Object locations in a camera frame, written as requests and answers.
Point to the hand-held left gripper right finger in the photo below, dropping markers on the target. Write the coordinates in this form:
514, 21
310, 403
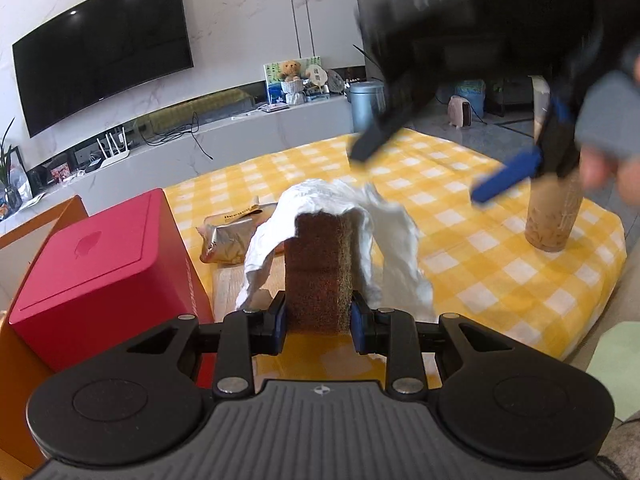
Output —
357, 330

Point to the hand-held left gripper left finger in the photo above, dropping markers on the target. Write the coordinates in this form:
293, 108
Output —
280, 327

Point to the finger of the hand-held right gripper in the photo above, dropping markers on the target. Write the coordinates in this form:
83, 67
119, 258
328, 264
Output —
505, 177
385, 125

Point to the brown sponge block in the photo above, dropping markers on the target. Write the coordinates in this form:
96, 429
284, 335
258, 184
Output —
320, 270

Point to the white plastic bag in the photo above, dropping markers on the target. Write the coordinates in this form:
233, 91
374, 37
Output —
390, 240

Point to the orange cardboard box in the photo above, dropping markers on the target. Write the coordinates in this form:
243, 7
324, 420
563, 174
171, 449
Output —
20, 400

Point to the person's right hand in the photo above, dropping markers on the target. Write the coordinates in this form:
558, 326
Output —
592, 170

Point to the grey trash can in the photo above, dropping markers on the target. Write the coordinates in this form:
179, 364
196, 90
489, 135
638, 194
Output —
365, 107

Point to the milk tea cup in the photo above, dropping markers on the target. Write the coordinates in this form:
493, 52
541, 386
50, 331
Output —
552, 220

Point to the pink space heater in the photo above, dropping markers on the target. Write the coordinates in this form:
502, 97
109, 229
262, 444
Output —
460, 112

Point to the blue water jug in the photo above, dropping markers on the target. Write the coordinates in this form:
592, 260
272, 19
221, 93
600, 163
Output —
475, 89

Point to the round hand fan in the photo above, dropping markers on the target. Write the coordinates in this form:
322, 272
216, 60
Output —
316, 77

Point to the brown teddy bear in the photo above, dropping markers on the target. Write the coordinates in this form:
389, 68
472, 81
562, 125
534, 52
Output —
292, 82

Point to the yellow checkered tablecloth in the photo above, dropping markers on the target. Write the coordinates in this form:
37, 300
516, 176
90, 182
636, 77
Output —
490, 280

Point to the silver snack packet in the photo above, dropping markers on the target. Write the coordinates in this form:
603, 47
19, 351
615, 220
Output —
230, 235

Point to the green illustrated card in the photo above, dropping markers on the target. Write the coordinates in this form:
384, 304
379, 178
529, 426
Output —
272, 82

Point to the white marble television cabinet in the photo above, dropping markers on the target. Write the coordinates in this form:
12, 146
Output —
240, 142

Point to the red box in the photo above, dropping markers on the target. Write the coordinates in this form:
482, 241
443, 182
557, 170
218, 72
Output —
100, 280

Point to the light green cushion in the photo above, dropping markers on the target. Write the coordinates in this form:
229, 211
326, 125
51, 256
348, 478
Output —
617, 355

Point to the white router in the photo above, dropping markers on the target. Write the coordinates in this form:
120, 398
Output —
114, 156

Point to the small pink photo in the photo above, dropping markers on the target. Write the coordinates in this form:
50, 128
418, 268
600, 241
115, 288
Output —
60, 172

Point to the green plant in glass vase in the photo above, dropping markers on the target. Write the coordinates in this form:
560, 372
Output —
7, 170

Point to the black wall television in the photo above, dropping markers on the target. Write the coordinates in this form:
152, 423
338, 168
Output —
100, 45

